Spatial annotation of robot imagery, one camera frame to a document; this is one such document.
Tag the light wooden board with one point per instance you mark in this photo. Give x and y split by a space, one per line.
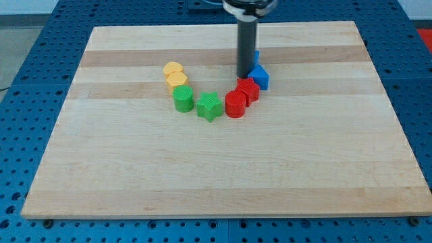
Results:
322 141

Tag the red object at right edge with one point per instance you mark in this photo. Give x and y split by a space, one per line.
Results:
426 36

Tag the yellow hexagon block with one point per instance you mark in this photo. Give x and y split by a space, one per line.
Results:
176 79

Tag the green cylinder block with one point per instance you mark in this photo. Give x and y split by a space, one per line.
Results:
183 98

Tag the blue cube block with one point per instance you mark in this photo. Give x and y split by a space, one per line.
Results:
256 57

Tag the yellow heart block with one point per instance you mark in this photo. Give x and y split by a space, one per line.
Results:
172 67

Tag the red star block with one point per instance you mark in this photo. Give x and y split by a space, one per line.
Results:
250 88

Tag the blue triangle block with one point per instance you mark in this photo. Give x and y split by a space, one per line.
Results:
260 76

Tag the green star block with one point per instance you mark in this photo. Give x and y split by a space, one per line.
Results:
209 106

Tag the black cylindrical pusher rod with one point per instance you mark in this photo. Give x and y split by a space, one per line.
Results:
246 45

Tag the red cylinder block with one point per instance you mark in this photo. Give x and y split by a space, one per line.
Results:
235 104

